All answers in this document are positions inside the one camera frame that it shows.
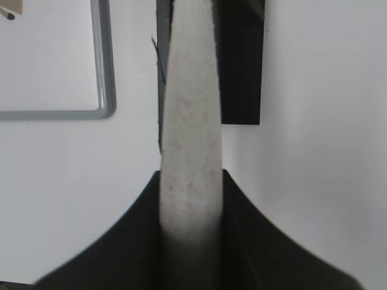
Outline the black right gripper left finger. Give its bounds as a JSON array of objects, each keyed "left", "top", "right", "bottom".
[{"left": 33, "top": 171, "right": 163, "bottom": 289}]

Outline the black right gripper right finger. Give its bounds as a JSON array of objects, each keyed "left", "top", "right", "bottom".
[{"left": 221, "top": 170, "right": 363, "bottom": 290}]

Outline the white-handled kitchen knife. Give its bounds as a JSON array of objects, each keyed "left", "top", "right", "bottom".
[{"left": 160, "top": 1, "right": 223, "bottom": 243}]

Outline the white grey-rimmed cutting board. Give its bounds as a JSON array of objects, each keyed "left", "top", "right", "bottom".
[{"left": 1, "top": 1, "right": 115, "bottom": 121}]

